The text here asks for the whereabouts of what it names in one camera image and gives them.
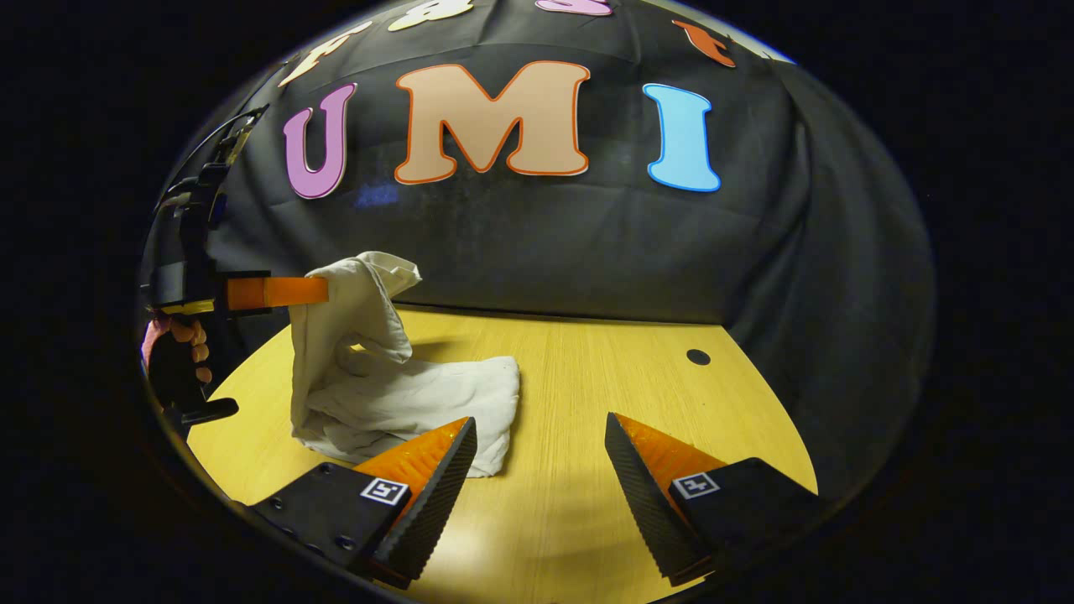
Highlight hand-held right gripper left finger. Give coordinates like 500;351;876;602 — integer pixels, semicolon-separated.
242;416;479;590

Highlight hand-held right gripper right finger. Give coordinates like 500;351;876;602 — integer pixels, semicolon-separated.
604;411;830;587

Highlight white jeans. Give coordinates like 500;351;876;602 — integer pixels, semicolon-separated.
289;251;522;480

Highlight black backdrop cloth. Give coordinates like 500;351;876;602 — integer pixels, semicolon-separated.
168;0;936;513

